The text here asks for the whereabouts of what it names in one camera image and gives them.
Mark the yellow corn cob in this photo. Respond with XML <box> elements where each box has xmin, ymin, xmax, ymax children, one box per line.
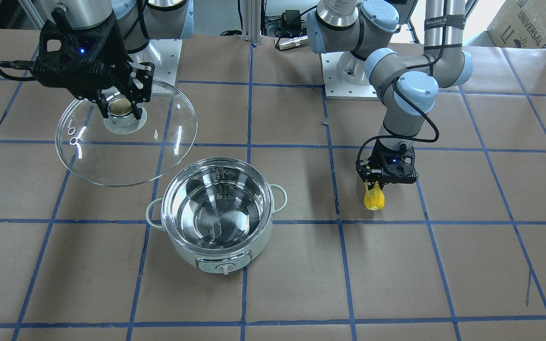
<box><xmin>363</xmin><ymin>183</ymin><xmax>385</xmax><ymax>211</ymax></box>

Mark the aluminium frame post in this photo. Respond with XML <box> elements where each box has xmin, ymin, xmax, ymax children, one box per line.
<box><xmin>240</xmin><ymin>0</ymin><xmax>263</xmax><ymax>45</ymax></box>

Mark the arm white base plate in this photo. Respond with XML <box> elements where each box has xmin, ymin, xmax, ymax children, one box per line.
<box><xmin>320</xmin><ymin>47</ymin><xmax>396</xmax><ymax>101</ymax></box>
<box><xmin>130</xmin><ymin>39</ymin><xmax>183</xmax><ymax>86</ymax></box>

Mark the black power adapter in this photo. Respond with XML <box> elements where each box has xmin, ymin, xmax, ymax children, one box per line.
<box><xmin>282</xmin><ymin>9</ymin><xmax>301</xmax><ymax>29</ymax></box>

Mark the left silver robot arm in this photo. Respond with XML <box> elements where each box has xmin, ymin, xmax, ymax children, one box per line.
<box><xmin>306</xmin><ymin>0</ymin><xmax>473</xmax><ymax>190</ymax></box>

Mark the pale green electric pot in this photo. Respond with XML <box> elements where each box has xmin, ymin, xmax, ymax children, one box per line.
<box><xmin>146</xmin><ymin>157</ymin><xmax>288</xmax><ymax>275</ymax></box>

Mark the glass pot lid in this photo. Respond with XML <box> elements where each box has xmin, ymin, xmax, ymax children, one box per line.
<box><xmin>55</xmin><ymin>80</ymin><xmax>198</xmax><ymax>187</ymax></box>

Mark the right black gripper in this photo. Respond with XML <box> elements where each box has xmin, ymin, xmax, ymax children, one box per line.
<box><xmin>30</xmin><ymin>19</ymin><xmax>155</xmax><ymax>119</ymax></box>

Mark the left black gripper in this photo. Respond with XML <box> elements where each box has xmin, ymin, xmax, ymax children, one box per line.
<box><xmin>356</xmin><ymin>142</ymin><xmax>419</xmax><ymax>192</ymax></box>

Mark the cardboard box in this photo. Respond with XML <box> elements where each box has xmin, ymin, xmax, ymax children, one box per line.
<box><xmin>487</xmin><ymin>0</ymin><xmax>546</xmax><ymax>48</ymax></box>

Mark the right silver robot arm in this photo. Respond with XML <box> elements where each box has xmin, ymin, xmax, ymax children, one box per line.
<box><xmin>30</xmin><ymin>0</ymin><xmax>194</xmax><ymax>119</ymax></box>

